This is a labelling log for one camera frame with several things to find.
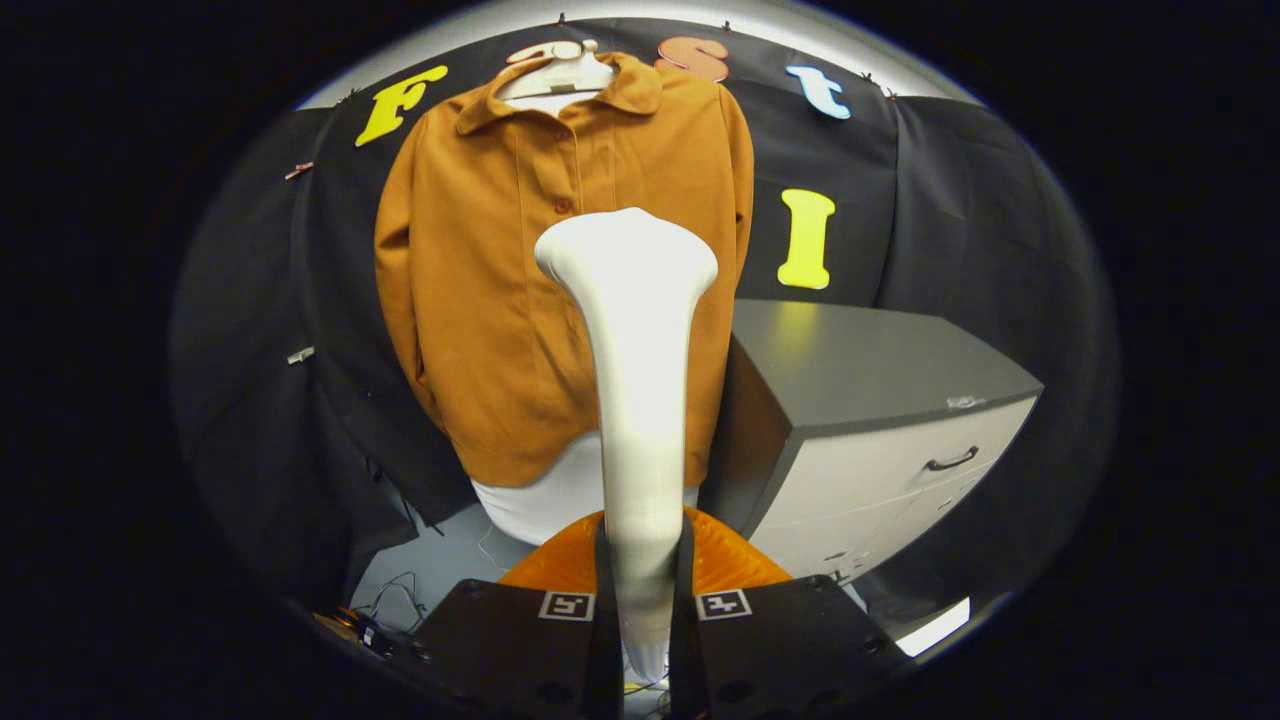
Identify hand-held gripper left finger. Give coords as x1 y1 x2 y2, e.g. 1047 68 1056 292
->
388 510 623 720

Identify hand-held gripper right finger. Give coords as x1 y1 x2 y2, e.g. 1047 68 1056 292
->
668 506 906 720

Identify white garment steamer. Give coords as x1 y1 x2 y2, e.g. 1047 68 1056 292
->
534 207 719 686

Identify orange button-up shirt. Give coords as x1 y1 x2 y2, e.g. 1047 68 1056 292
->
374 52 756 489

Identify white mannequin torso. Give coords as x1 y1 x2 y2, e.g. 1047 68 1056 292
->
470 38 701 547

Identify grey drawer cabinet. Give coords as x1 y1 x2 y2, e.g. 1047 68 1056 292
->
698 298 1046 586

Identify black backdrop cloth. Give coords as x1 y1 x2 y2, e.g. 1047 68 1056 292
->
168 18 1121 621

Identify dark floor cables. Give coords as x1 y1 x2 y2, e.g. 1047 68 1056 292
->
312 570 433 656

